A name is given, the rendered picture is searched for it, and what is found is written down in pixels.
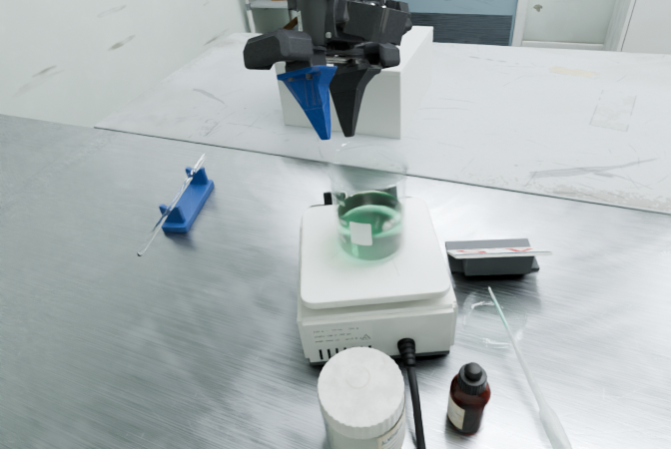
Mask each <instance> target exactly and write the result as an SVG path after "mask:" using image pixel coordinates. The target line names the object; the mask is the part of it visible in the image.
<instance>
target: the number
mask: <svg viewBox="0 0 671 449"><path fill-rule="evenodd" d="M452 251H453V252H455V253H456V254H465V253H492V252H519V251H545V250H542V249H538V248H533V247H517V248H491V249H464V250H452Z"/></svg>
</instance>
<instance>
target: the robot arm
mask: <svg viewBox="0 0 671 449"><path fill-rule="evenodd" d="M287 2H288V10H294V11H297V16H298V24H299V31H296V30H288V29H277V30H274V31H271V32H268V33H265V34H262V35H259V36H256V37H253V38H250V39H248V41H247V43H246V45H245V48H244V50H243V57H244V65H245V68H247V69H249V70H271V69H272V67H273V65H274V64H276V63H277V62H286V65H285V71H286V72H285V73H282V74H278V75H277V80H279V81H283V82H284V83H285V85H286V86H287V88H288V89H289V90H290V92H291V93H292V95H293V96H294V97H295V99H296V100H297V102H298V103H299V104H300V106H301V108H302V109H303V110H304V112H305V114H306V116H307V117H308V119H309V120H310V122H311V124H312V125H313V127H314V129H315V130H316V132H317V134H318V135H319V137H320V139H321V140H322V141H325V140H329V139H330V138H331V126H332V124H331V107H330V92H331V95H332V98H333V102H334V105H335V111H336V114H337V117H338V121H339V124H340V127H341V129H342V132H343V134H344V136H345V137H346V138H348V137H353V136H354V133H355V128H356V123H357V119H358V114H359V109H360V105H361V101H362V97H363V93H364V90H365V87H366V85H367V84H368V83H369V81H370V80H371V79H372V78H373V77H374V76H375V75H377V74H379V73H380V71H381V70H382V69H387V68H392V67H397V66H398V65H399V64H400V52H399V49H398V48H397V47H396V46H400V44H401V40H402V36H403V35H405V34H406V33H407V32H408V31H410V30H411V29H412V23H411V22H410V16H411V14H409V9H408V3H405V2H401V1H394V0H287ZM336 55H338V56H336ZM327 64H330V65H333V66H327Z"/></svg>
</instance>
